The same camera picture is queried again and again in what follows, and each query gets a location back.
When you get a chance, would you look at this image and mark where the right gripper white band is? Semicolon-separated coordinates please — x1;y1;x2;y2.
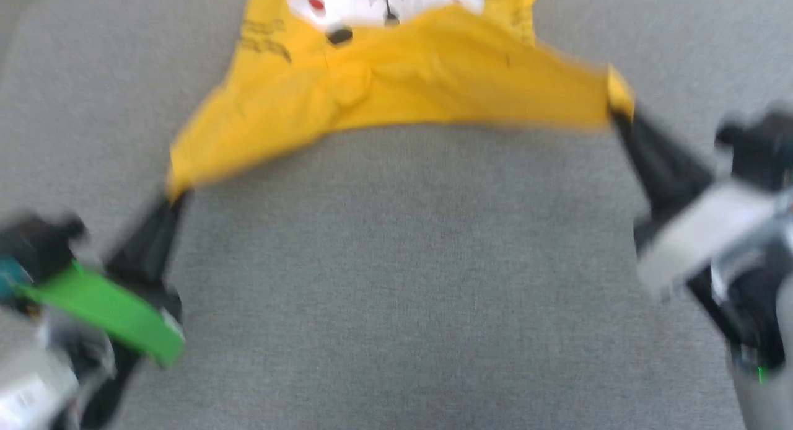
610;107;791;302

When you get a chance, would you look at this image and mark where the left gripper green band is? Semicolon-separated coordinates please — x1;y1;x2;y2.
17;191;191;367

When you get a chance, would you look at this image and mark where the grey fabric sofa cushion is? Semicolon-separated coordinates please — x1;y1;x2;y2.
0;0;793;430

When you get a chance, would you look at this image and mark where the yellow garment with white patches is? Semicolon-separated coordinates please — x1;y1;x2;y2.
166;0;637;203

